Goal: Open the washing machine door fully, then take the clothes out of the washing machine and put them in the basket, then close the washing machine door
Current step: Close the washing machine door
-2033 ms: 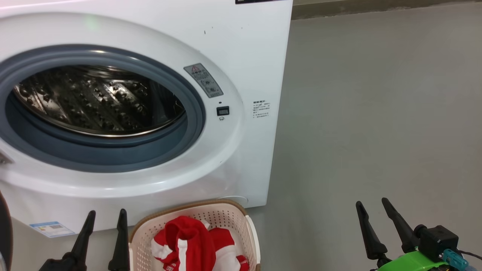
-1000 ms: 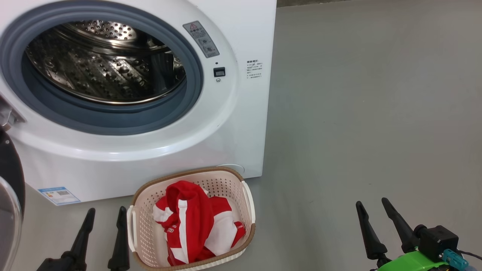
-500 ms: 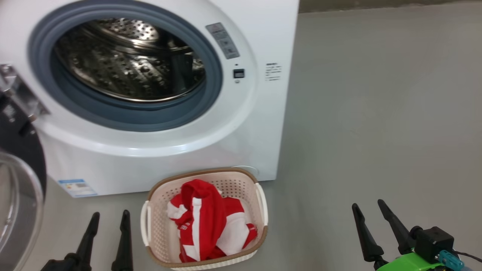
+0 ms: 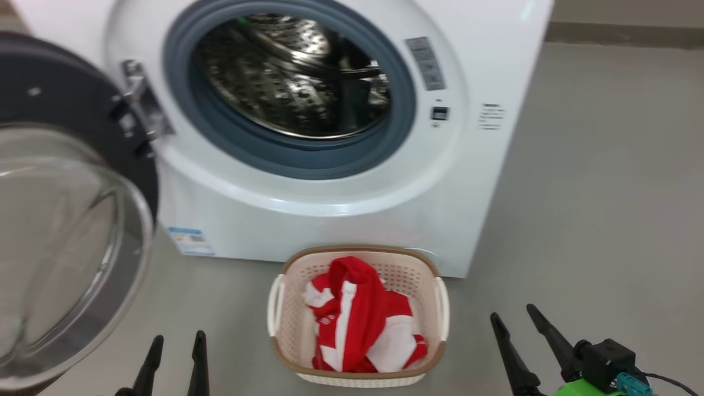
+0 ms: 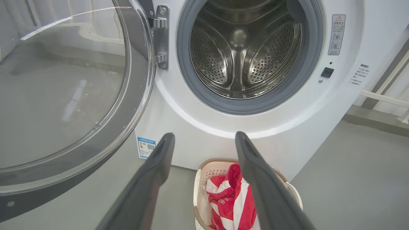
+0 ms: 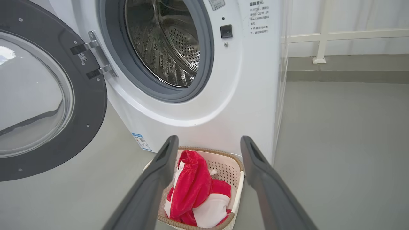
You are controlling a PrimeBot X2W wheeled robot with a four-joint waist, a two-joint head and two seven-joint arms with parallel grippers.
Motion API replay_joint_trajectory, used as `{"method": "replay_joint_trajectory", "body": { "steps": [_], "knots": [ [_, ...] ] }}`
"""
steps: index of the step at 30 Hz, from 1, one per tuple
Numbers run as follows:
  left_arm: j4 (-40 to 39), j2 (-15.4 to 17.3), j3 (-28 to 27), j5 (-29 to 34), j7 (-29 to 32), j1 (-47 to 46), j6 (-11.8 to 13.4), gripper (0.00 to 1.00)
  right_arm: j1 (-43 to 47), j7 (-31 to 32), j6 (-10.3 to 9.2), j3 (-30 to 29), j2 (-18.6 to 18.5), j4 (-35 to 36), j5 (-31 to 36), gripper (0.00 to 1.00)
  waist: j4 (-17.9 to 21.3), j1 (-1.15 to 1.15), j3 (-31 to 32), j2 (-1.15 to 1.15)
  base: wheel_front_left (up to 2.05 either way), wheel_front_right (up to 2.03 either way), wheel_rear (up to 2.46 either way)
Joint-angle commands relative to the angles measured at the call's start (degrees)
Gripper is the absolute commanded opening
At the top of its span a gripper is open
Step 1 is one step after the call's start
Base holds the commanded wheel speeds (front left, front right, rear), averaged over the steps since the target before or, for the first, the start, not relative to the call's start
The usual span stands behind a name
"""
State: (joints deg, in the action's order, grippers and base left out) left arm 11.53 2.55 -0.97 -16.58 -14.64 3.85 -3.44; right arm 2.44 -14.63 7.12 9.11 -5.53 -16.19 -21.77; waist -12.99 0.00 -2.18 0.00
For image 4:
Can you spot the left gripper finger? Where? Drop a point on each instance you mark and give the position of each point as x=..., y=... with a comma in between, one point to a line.
x=199, y=368
x=148, y=371

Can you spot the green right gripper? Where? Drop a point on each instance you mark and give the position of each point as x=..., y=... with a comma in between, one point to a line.
x=583, y=390

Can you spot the red and white garment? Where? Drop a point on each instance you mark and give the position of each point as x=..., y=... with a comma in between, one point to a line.
x=357, y=308

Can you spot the dark round glass washer door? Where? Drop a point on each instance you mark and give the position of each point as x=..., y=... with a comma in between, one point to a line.
x=55, y=88

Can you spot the cream laundry basket brown rim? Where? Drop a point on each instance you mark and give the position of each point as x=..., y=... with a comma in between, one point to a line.
x=291, y=341

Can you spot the white front-load washing machine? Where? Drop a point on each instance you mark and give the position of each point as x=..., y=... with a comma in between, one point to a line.
x=484, y=181

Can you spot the blue energy label sticker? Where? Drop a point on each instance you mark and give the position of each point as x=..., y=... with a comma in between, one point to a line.
x=191, y=241

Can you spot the small black text label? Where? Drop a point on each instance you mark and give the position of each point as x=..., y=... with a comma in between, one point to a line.
x=491, y=116

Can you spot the grey warning sticker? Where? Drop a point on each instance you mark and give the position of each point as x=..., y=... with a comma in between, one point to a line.
x=425, y=63

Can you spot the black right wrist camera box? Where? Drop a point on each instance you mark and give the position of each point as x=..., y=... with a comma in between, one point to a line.
x=605, y=360

